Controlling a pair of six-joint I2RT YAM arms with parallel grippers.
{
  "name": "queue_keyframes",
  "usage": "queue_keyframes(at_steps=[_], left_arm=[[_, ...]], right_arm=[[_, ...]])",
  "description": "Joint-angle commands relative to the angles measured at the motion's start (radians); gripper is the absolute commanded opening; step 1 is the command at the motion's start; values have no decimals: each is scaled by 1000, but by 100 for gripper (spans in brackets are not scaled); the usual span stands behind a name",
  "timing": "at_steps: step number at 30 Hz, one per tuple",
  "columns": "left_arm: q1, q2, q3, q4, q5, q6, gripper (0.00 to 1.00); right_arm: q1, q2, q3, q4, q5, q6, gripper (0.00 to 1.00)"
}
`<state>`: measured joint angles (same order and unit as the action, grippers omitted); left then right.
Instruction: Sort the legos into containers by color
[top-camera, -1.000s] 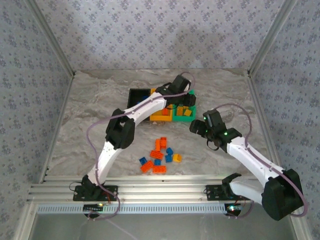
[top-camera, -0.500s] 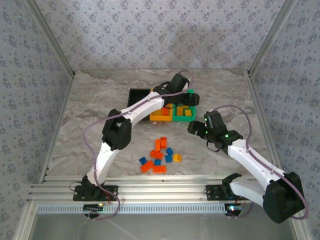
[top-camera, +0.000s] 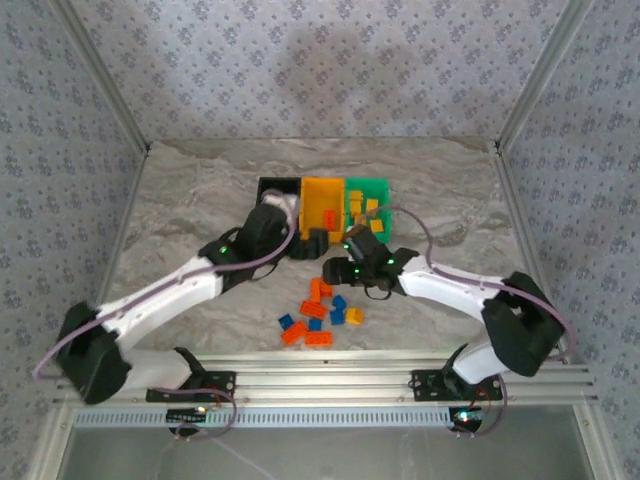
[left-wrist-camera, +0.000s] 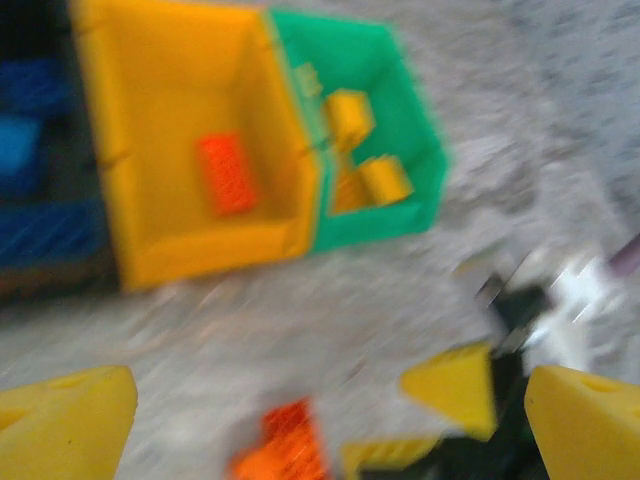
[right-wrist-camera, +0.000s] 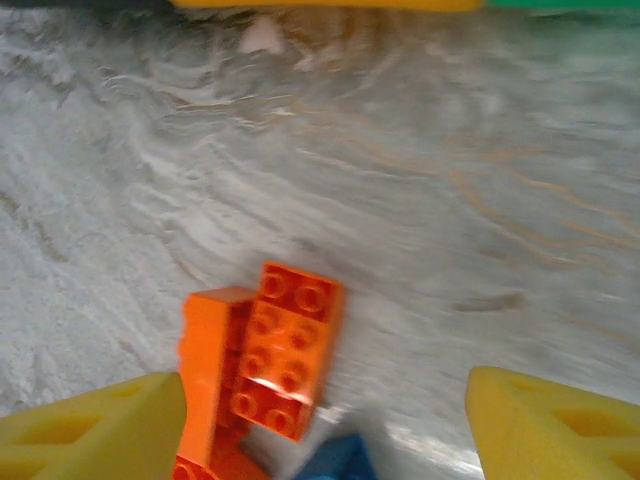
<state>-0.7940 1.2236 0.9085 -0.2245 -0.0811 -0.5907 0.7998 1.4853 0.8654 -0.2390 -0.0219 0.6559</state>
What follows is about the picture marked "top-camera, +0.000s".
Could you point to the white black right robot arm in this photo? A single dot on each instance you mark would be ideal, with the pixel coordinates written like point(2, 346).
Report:
point(440, 290)

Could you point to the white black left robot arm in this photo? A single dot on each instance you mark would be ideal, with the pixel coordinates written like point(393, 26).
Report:
point(165, 295)

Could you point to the orange plastic bin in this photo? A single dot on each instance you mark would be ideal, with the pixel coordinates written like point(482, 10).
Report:
point(315, 200)

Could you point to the black plastic bin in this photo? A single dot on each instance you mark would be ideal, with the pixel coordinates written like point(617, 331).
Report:
point(267, 182)

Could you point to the green plastic bin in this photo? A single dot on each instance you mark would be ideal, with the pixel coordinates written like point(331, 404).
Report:
point(382, 190)

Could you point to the aluminium mounting rail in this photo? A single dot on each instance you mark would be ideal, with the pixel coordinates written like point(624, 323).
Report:
point(325, 380)

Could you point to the aluminium table edge rail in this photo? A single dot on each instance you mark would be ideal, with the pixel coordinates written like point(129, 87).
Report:
point(516, 200)
point(131, 200)

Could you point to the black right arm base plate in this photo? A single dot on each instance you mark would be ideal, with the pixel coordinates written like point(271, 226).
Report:
point(425, 385)

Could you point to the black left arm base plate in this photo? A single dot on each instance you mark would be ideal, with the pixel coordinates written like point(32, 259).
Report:
point(225, 382)

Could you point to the aluminium frame post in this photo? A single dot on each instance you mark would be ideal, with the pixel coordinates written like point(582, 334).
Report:
point(545, 75)
point(102, 75)

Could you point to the aluminium frame leg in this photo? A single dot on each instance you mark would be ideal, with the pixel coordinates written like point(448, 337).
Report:
point(597, 445)
point(50, 445)

